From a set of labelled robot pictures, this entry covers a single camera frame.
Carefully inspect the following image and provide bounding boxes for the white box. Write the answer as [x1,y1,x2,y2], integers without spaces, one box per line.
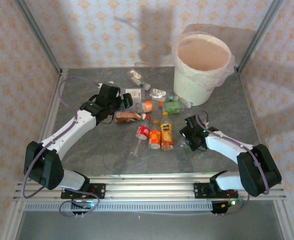
[124,87,143,103]

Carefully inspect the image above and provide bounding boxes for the brown drink bottle white cap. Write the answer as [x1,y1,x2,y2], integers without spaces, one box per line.
[115,110,147,124]

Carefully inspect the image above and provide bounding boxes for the clear unlabelled plastic bottle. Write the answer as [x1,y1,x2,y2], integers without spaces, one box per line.
[173,134,191,149]

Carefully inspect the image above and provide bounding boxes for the orange juice bottle yellow cap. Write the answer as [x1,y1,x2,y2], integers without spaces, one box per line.
[160,111,175,152]

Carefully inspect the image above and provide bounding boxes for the clear bottle orange label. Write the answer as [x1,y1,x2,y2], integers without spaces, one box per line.
[132,99,164,115]

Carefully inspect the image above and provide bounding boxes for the green lime label bottle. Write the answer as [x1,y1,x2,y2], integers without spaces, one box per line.
[161,100,194,115]

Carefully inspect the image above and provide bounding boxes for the white plastic bin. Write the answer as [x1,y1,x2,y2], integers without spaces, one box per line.
[171,33,234,105]

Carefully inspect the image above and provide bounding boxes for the translucent pink bin liner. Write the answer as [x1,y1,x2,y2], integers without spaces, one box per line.
[171,22,238,88]

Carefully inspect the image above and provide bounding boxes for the clear water bottle orange-green label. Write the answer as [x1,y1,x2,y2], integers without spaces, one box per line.
[129,68,152,91]

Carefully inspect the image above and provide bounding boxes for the clear water bottle leaf label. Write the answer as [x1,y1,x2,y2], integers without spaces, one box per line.
[149,87,180,102]

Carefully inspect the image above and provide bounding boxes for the base controller board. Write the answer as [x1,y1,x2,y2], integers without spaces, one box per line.
[210,197,244,215]
[70,199,99,216]

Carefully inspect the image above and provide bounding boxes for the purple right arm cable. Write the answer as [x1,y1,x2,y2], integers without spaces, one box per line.
[196,110,272,217]

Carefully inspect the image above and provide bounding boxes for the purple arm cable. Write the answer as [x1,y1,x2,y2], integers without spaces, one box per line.
[21,76,100,219]
[196,110,272,217]

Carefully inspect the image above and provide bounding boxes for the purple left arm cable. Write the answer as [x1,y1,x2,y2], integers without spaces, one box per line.
[21,76,100,219]

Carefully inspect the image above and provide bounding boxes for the aluminium table side rail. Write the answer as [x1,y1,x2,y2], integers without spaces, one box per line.
[30,69,69,176]
[236,71,272,173]

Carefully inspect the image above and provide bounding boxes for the aluminium table edge rail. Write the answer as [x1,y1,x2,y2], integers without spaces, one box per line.
[86,171,270,181]

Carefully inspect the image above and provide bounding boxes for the wide aluminium base rail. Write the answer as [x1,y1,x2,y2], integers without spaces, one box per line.
[13,181,287,201]

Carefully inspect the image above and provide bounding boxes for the slotted grey cable duct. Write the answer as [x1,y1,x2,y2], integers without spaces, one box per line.
[23,201,214,213]

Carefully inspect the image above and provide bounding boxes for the aluminium frame post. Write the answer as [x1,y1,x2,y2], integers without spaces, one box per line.
[13,0,63,76]
[236,0,285,75]

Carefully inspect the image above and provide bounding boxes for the aluminium frame leg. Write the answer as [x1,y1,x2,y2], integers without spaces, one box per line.
[273,199,294,240]
[0,199,25,240]

